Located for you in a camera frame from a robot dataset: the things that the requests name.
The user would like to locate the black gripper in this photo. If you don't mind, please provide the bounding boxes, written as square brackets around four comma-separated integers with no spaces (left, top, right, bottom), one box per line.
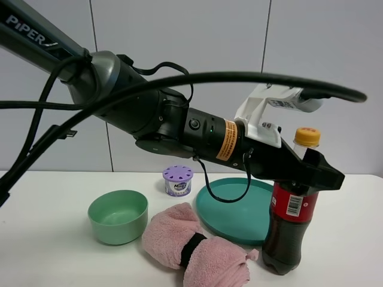
[215,118,345,190]

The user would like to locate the cola bottle with yellow cap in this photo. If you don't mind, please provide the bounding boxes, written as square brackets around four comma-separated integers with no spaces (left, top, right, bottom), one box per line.
[262,126,323,276]

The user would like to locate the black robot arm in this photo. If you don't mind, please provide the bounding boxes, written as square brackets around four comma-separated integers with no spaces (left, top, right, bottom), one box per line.
[1,1,357,196]

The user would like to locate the teal round plate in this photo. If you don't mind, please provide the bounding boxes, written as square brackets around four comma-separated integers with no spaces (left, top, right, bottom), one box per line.
[195,179,273,246]

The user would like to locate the pink rolled towel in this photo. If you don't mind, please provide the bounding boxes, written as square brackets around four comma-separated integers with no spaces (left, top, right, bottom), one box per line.
[141,203,259,286]

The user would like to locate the black elastic band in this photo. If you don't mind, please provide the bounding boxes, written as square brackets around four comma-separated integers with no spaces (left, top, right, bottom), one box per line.
[180,233,207,268]

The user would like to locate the purple air freshener jar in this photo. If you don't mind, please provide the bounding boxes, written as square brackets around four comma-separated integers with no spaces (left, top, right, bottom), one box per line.
[162,164,193,197]

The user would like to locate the light green bowl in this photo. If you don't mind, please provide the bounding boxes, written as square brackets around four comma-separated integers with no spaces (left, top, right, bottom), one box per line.
[87,190,148,245]

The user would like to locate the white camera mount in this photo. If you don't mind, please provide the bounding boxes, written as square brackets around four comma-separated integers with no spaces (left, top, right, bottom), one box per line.
[234,84,323,148]

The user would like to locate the black cable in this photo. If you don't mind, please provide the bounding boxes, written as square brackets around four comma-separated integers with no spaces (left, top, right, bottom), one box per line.
[0,56,368,209]

